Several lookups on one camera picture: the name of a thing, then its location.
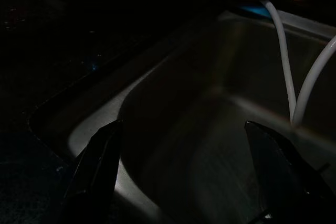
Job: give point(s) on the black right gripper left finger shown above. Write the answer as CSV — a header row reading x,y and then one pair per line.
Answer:
x,y
92,176

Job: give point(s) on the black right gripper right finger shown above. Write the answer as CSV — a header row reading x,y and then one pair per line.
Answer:
x,y
283,182

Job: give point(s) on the stainless steel sink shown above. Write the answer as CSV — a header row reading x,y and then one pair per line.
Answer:
x,y
183,129

